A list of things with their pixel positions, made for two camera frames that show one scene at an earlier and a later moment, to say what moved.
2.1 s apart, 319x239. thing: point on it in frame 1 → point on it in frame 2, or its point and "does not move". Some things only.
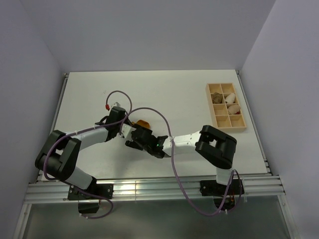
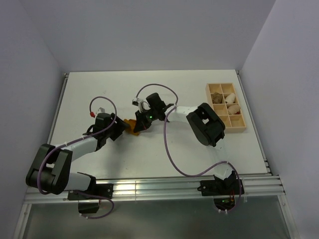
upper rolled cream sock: (230, 98) does not move
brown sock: (217, 97) does not move
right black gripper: (134, 144) → (141, 124)
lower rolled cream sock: (234, 109) does not move
